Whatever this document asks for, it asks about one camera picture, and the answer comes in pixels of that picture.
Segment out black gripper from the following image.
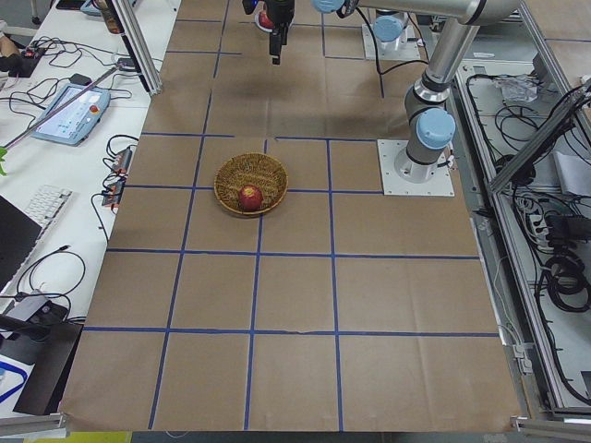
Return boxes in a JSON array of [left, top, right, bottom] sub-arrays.
[[263, 0, 295, 65]]

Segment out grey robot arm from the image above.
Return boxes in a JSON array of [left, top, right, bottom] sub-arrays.
[[313, 0, 520, 184]]

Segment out woven wicker basket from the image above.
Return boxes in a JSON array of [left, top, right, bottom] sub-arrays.
[[213, 152, 288, 217]]

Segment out dark red apple in basket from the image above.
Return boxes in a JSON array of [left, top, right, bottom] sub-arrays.
[[238, 185, 263, 212]]

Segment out teach pendant tablet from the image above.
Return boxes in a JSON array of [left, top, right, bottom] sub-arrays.
[[31, 88, 111, 146]]

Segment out white keyboard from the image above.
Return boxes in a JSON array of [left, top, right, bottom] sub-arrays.
[[24, 185, 72, 231]]

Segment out white power strip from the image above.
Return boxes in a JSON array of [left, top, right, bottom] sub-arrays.
[[525, 206, 551, 253]]

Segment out black laptop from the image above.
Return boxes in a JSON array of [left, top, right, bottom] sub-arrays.
[[0, 197, 42, 290]]

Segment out grey box device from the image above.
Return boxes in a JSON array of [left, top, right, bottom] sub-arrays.
[[6, 295, 68, 325]]

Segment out black box on desk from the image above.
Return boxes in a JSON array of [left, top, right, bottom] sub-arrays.
[[13, 323, 83, 415]]

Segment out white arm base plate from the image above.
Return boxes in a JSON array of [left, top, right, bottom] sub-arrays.
[[361, 24, 421, 61], [377, 139, 455, 198]]

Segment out aluminium profile post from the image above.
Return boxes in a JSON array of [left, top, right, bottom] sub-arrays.
[[112, 0, 163, 96]]

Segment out black cables on desk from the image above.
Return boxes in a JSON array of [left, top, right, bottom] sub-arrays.
[[90, 133, 142, 232]]

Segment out cable bundle right side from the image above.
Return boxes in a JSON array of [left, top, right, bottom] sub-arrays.
[[536, 253, 590, 314]]

